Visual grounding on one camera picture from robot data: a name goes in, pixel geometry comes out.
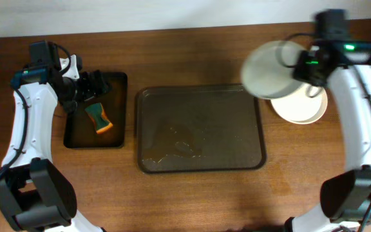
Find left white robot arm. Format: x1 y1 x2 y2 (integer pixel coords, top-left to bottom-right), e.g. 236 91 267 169
0 41 111 231

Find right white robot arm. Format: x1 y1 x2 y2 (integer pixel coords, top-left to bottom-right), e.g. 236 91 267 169
283 9 371 232

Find large brown serving tray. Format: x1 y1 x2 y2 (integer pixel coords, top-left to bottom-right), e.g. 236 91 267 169
135 84 267 174

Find white plate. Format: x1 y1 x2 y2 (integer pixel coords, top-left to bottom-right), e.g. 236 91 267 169
271 84 328 124
240 41 304 99

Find small black water tray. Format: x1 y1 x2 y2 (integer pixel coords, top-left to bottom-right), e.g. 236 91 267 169
63 72 128 149

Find orange green sponge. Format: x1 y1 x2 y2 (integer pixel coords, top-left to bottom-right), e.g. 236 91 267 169
84 102 113 134

